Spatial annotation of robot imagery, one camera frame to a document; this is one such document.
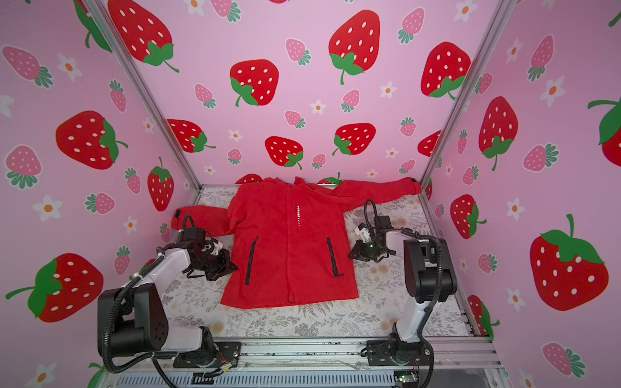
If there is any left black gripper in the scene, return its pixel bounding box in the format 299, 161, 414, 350
193, 249, 239, 280

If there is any red zip-up jacket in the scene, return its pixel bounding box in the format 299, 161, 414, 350
171, 178, 422, 310

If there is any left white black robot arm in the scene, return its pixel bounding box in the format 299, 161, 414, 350
97, 216, 241, 387

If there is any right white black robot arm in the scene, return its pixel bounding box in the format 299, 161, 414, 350
349, 199, 458, 387

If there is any floral patterned table mat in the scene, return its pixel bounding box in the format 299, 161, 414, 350
140, 186, 472, 339

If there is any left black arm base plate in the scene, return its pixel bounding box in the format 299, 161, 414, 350
173, 341, 242, 369

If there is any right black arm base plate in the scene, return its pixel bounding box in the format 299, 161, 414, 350
360, 340, 433, 367

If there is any aluminium front rail frame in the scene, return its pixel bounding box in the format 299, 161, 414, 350
95, 337, 512, 387

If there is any left aluminium corner post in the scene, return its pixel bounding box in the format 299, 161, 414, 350
84, 0, 202, 192

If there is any aluminium corner post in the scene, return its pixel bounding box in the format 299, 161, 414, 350
420, 0, 518, 189
84, 0, 202, 192

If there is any right aluminium corner post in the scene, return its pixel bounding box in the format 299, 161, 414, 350
420, 0, 518, 189

